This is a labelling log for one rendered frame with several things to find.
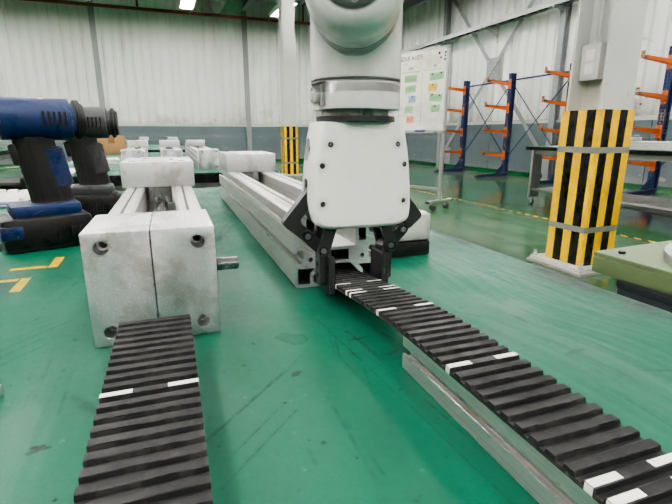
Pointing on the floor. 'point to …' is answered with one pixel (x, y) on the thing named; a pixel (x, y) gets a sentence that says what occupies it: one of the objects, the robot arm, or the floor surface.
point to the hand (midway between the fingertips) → (353, 271)
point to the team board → (425, 101)
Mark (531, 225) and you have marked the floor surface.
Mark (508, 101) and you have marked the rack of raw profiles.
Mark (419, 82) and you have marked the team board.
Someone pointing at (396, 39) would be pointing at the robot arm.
